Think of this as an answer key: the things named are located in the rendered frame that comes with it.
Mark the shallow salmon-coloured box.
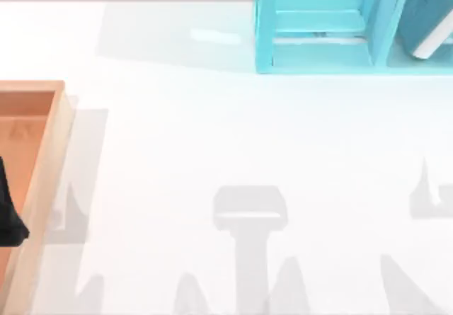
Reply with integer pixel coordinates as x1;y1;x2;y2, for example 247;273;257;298
0;80;76;315

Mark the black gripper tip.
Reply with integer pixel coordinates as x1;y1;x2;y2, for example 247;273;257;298
0;156;30;248

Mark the light blue rack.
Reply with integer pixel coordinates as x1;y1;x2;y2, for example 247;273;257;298
253;0;453;76

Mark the dark teal book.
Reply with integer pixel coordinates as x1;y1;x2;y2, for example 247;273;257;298
398;0;453;61

